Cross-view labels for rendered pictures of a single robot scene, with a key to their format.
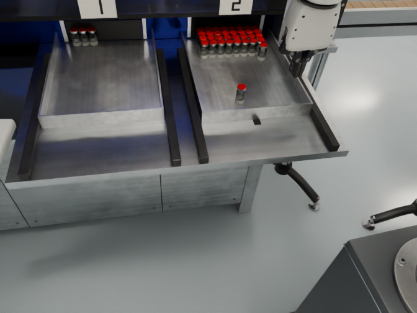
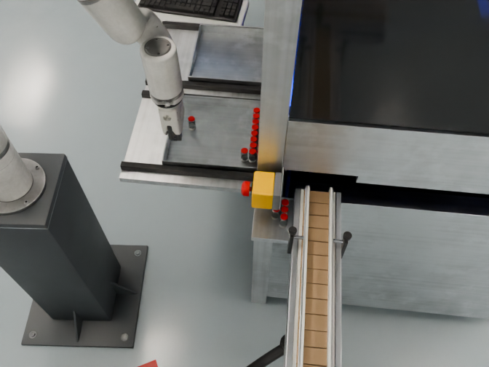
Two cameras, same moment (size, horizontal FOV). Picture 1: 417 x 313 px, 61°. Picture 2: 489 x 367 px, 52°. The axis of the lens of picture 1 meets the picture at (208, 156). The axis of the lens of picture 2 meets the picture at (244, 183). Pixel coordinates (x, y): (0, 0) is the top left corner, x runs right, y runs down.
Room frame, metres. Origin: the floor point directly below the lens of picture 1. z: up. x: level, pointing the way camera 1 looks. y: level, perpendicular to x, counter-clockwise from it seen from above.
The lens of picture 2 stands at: (1.15, -0.94, 2.08)
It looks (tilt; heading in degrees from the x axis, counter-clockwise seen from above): 57 degrees down; 109
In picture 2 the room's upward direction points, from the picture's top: 1 degrees clockwise
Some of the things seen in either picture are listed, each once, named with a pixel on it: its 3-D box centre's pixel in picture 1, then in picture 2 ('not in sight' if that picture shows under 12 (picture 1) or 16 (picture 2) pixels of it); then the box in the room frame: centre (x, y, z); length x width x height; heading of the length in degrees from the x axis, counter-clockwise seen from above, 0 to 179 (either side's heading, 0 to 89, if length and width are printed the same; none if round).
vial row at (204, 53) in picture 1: (232, 48); (254, 135); (0.86, -0.04, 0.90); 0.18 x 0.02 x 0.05; 105
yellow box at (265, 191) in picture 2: not in sight; (265, 190); (0.97, -0.27, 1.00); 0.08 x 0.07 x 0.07; 14
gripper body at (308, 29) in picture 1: (311, 20); (169, 108); (0.67, -0.18, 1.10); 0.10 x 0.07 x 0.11; 108
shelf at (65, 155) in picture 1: (177, 94); (217, 97); (0.69, 0.09, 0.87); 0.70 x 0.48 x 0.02; 104
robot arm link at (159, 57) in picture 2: not in sight; (161, 66); (0.67, -0.18, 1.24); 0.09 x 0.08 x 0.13; 121
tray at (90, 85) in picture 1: (105, 71); (244, 57); (0.71, 0.27, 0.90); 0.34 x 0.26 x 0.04; 14
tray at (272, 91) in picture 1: (239, 69); (225, 134); (0.78, -0.06, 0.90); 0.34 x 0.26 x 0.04; 15
